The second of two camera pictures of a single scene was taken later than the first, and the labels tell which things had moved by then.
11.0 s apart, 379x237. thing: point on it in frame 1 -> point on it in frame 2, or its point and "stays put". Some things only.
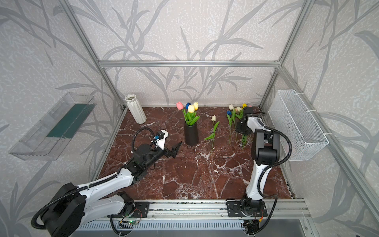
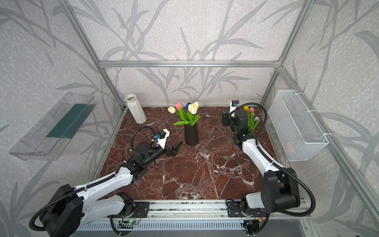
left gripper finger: [173, 152] stays put
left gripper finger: [177, 148] stays put
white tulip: [211, 136] -> [172, 110]
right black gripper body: [242, 127] -> [235, 137]
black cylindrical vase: [191, 134] stays put
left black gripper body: [165, 150] stays put
